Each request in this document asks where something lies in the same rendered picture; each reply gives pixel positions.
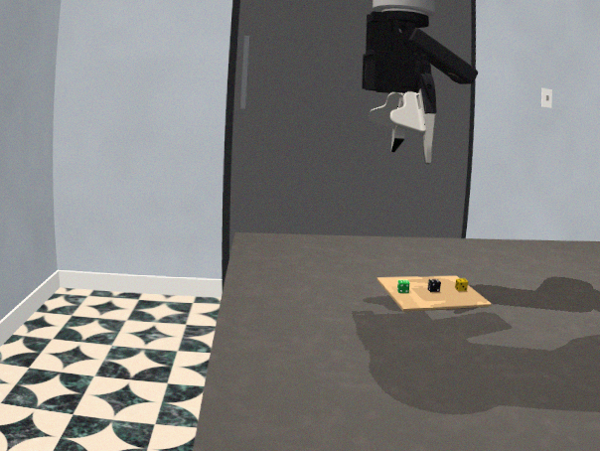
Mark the peach flat mat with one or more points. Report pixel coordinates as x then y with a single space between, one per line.
420 298

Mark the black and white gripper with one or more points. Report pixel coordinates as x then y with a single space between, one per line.
415 109

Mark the black die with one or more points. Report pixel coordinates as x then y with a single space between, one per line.
434 285

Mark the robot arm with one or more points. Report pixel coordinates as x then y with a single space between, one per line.
439 56

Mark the yellow die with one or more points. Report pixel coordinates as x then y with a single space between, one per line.
461 284

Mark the green die with white pips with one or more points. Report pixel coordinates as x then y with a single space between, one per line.
403 286

